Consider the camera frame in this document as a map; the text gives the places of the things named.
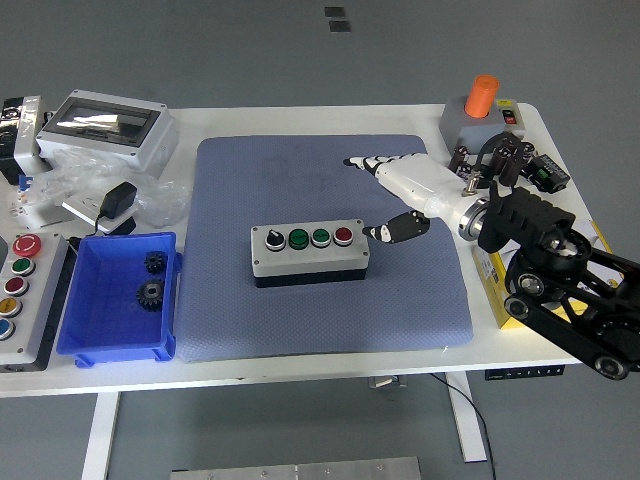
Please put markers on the dark brown capacitor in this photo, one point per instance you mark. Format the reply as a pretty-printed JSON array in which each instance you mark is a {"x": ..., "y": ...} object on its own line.
[
  {"x": 511, "y": 172},
  {"x": 510, "y": 145},
  {"x": 527, "y": 155},
  {"x": 457, "y": 160},
  {"x": 499, "y": 161}
]

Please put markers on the clear plastic bag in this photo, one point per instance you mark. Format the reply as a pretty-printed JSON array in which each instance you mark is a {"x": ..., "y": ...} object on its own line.
[{"x": 160, "y": 200}]

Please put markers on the grey four-button control box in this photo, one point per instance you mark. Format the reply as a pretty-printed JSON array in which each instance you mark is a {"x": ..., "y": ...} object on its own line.
[{"x": 310, "y": 262}]

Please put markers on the grey five-button control box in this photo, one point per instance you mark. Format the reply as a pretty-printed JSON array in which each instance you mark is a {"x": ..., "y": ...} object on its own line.
[{"x": 37, "y": 310}]

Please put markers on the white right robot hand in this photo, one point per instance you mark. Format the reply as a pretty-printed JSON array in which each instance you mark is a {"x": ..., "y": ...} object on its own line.
[{"x": 420, "y": 182}]

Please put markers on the black module with green terminal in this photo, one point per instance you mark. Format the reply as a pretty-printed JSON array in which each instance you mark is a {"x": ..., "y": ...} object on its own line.
[{"x": 547, "y": 175}]

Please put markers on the metal bracket under table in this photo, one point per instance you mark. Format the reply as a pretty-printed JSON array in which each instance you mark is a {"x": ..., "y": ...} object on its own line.
[{"x": 387, "y": 382}]

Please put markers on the white table leg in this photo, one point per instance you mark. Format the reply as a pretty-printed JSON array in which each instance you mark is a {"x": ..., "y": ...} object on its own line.
[
  {"x": 100, "y": 435},
  {"x": 467, "y": 425}
]

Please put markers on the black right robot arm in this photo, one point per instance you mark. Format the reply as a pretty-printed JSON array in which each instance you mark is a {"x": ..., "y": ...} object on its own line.
[{"x": 530, "y": 215}]

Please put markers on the blue plastic bin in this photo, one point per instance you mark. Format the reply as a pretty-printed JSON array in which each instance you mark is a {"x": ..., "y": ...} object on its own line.
[{"x": 107, "y": 320}]

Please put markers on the grey switch box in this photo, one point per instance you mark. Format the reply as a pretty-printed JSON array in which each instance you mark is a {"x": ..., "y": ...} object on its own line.
[{"x": 460, "y": 130}]

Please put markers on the white wall socket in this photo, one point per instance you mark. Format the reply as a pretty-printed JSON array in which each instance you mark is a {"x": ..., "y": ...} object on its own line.
[{"x": 82, "y": 207}]

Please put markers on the large black gear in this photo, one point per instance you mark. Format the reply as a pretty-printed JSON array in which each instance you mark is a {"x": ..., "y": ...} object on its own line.
[{"x": 150, "y": 295}]

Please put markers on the grey metal plate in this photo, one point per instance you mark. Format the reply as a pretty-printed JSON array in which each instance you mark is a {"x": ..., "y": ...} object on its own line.
[{"x": 300, "y": 470}]

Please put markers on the dark floor plate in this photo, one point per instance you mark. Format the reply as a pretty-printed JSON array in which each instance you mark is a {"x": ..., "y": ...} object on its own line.
[
  {"x": 339, "y": 26},
  {"x": 334, "y": 12}
]

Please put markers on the orange cylinder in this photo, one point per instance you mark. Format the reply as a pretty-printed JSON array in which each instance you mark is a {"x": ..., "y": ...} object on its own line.
[{"x": 481, "y": 96}]

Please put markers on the small black gear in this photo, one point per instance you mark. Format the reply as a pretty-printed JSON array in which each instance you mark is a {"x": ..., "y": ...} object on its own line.
[{"x": 156, "y": 262}]

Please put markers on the grey enclosure with clear lid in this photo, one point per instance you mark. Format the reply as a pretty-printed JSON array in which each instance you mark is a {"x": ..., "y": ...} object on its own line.
[{"x": 145, "y": 145}]

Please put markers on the blue-grey textured mat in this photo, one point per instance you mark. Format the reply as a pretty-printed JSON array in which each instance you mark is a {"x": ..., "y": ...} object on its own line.
[{"x": 300, "y": 320}]

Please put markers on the black desk control panel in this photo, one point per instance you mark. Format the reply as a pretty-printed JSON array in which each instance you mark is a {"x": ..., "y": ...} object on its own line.
[{"x": 525, "y": 372}]

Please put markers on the white and black device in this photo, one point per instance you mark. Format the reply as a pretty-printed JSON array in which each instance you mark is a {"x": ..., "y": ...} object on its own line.
[{"x": 25, "y": 135}]

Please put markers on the black power adapter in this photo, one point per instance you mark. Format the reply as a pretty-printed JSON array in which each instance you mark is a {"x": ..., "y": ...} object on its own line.
[{"x": 119, "y": 199}]

